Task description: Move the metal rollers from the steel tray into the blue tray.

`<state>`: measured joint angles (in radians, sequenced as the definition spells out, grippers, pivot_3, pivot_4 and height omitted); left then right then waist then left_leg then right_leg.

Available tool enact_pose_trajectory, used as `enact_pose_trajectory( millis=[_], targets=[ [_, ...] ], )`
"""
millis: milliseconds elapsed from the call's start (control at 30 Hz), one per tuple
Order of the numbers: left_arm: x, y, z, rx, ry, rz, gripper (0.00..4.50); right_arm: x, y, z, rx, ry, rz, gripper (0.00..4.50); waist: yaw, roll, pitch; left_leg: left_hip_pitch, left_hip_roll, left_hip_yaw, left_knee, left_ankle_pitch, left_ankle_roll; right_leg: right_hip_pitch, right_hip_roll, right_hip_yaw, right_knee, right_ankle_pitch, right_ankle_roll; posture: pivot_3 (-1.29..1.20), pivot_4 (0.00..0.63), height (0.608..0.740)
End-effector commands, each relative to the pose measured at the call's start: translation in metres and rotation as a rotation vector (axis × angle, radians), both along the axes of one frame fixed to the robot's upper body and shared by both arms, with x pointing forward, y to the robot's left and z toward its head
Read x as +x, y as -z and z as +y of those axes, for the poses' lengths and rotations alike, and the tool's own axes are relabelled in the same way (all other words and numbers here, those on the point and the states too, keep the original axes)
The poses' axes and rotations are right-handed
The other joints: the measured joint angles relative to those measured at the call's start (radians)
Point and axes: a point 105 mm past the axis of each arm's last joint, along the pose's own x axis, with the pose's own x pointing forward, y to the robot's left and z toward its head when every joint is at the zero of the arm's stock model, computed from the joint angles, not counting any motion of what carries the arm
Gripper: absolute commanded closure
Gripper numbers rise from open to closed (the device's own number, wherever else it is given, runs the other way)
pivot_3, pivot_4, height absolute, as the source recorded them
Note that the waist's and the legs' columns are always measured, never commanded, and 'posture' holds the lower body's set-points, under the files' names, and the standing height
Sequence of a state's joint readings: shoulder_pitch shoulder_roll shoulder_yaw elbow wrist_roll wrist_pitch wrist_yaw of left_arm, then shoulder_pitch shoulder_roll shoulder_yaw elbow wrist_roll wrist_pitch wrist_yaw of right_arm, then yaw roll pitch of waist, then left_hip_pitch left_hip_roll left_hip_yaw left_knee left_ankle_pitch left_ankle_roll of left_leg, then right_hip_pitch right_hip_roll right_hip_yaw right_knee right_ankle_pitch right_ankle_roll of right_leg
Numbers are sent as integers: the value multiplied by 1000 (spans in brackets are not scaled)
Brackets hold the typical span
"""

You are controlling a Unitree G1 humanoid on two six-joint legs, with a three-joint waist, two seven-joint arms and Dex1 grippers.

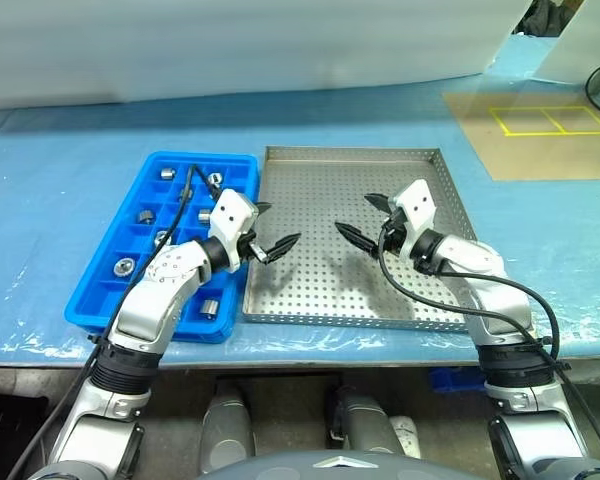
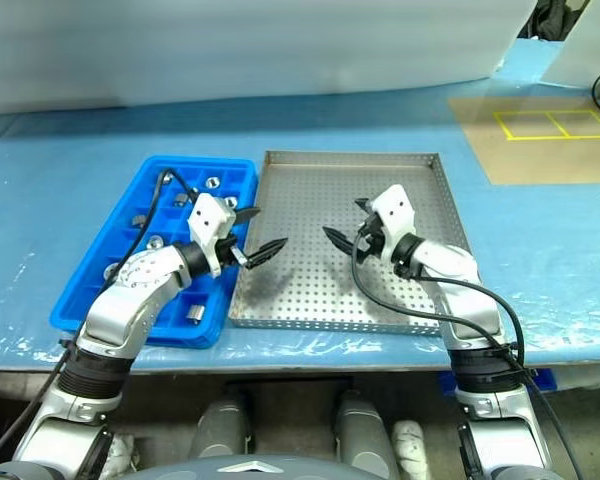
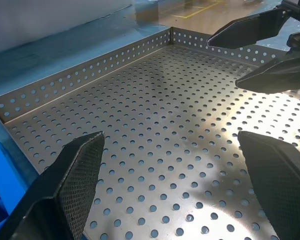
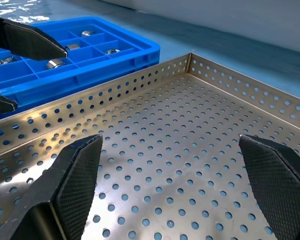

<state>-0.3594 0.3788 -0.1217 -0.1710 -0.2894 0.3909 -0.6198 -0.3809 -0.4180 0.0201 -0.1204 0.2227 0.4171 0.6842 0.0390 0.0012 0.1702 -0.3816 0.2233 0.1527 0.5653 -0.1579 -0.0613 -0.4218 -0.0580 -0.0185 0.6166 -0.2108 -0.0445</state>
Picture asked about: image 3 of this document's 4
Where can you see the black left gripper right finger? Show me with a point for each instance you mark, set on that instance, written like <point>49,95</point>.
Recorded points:
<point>282,185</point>

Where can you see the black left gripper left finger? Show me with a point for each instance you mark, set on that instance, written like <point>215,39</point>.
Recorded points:
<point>72,190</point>

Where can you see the blue compartment tray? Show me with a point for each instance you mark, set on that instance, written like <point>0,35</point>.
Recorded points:
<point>5,175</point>

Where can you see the perforated steel tray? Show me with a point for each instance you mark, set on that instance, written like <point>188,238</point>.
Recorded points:
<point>152,112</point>

